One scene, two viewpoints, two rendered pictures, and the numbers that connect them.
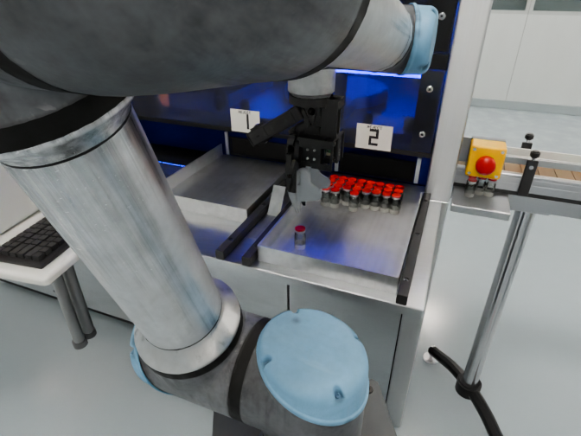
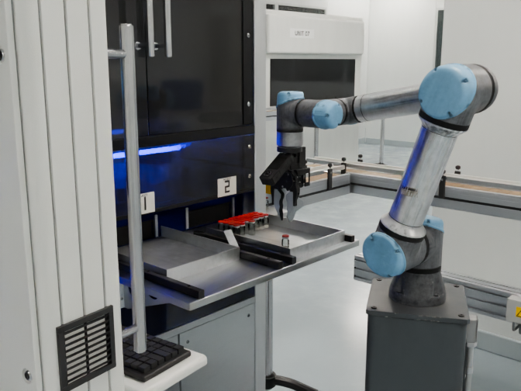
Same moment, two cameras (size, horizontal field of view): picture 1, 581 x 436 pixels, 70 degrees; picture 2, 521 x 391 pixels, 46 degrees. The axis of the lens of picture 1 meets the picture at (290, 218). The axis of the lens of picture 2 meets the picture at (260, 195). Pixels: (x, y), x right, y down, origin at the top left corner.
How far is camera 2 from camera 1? 1.63 m
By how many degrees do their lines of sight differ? 66
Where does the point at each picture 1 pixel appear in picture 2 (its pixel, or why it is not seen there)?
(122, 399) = not seen: outside the picture
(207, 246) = (260, 270)
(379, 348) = (246, 365)
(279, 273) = (308, 258)
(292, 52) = not seen: hidden behind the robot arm
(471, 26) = (260, 108)
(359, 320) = (231, 349)
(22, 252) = (166, 354)
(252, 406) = (431, 241)
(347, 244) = (291, 241)
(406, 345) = (260, 347)
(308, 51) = not seen: hidden behind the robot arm
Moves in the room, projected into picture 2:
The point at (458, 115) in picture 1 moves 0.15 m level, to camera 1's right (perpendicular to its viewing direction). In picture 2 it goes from (263, 158) to (277, 153)
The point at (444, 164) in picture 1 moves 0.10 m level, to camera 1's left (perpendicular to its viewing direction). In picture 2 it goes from (261, 192) to (250, 197)
